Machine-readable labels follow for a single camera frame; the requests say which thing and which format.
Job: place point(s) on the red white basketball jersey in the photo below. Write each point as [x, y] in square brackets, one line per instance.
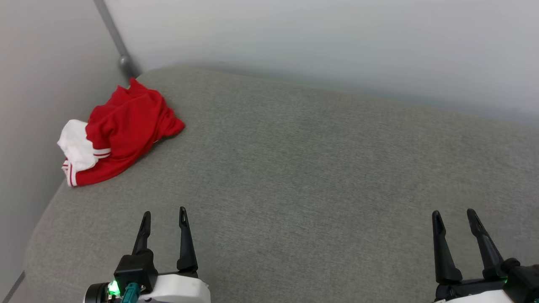
[126, 126]

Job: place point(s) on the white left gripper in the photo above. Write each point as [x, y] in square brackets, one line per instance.
[181, 290]

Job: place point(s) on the grey metal pole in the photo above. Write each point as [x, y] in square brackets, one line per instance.
[116, 38]

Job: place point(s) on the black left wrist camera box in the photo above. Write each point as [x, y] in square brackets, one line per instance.
[134, 269]

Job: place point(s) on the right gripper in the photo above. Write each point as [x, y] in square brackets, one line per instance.
[471, 292]

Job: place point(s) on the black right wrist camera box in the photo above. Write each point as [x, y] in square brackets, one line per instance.
[524, 282]

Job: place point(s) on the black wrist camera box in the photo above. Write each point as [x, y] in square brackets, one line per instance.
[134, 269]
[524, 282]

